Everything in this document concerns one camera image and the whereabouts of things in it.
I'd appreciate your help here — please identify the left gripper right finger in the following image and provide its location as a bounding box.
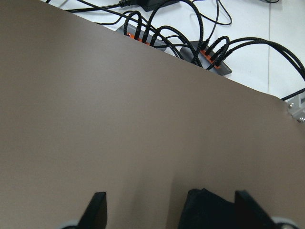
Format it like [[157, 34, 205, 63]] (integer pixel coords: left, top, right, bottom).
[[234, 190, 274, 229]]

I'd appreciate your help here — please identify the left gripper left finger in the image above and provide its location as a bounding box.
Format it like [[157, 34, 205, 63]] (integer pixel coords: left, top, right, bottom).
[[78, 192, 108, 229]]

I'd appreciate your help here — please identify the black printed t-shirt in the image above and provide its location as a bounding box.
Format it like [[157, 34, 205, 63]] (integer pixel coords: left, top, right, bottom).
[[178, 188, 240, 229]]

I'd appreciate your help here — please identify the power strip with orange plugs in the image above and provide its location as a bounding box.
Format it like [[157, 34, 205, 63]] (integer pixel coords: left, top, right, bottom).
[[180, 47, 233, 76]]

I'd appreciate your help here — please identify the aluminium frame post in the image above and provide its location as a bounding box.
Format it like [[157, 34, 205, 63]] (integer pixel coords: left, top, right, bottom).
[[287, 92, 305, 123]]

